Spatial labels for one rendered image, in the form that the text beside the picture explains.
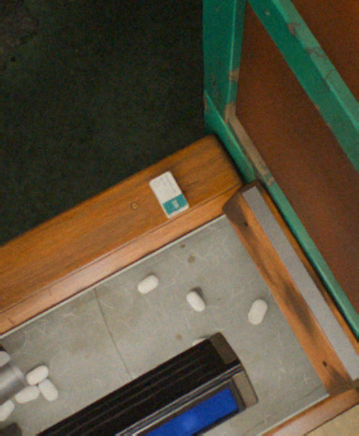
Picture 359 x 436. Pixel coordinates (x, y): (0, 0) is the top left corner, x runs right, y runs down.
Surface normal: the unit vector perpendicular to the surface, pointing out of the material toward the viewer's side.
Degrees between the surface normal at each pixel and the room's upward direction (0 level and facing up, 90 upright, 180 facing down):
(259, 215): 0
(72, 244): 0
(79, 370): 0
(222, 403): 58
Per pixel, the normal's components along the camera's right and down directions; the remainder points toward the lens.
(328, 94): -0.88, 0.47
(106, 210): -0.04, -0.26
